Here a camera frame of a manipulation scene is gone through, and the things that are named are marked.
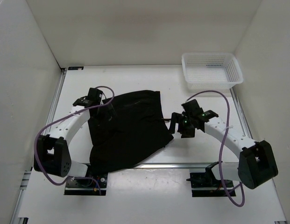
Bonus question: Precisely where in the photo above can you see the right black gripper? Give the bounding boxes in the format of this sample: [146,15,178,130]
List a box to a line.
[167,112,195,138]

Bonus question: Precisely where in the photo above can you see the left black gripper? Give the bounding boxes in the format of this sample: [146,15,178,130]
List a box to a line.
[89,101,118,131]

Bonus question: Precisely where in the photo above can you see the black shorts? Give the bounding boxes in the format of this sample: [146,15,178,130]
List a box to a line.
[88,90,173,175]

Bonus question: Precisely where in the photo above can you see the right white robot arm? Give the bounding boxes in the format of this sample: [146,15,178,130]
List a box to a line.
[169,99,278,189]

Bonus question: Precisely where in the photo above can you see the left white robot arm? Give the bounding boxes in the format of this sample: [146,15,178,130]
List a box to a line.
[33,86,115,187]

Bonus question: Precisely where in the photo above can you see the white plastic basket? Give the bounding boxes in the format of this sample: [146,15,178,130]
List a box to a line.
[182,52,243,91]

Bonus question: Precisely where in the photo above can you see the aluminium front rail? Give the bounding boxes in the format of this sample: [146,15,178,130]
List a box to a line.
[32,162,270,170]

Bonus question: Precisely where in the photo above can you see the aluminium rail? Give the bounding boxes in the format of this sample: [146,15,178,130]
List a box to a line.
[230,87,289,224]
[9,68,68,224]
[32,162,270,170]

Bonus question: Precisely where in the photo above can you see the aluminium right rail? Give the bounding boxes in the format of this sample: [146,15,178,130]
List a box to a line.
[230,87,289,224]

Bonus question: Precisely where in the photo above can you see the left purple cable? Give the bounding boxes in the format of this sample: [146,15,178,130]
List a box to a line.
[35,85,115,186]

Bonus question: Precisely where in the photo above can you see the purple cable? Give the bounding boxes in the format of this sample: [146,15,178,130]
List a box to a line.
[186,90,244,207]
[35,85,115,186]

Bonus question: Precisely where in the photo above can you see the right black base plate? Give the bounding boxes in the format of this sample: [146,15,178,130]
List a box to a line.
[186,173,227,197]

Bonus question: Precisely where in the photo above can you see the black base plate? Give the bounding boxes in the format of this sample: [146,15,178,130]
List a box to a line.
[64,169,108,196]
[186,173,227,197]

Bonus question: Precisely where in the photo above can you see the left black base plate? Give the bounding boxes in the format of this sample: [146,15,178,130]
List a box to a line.
[64,169,108,196]

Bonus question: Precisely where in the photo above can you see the aluminium left rail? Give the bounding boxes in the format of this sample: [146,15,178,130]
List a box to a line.
[9,68,68,224]

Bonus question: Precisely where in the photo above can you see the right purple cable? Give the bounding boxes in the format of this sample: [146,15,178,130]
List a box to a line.
[186,90,244,207]

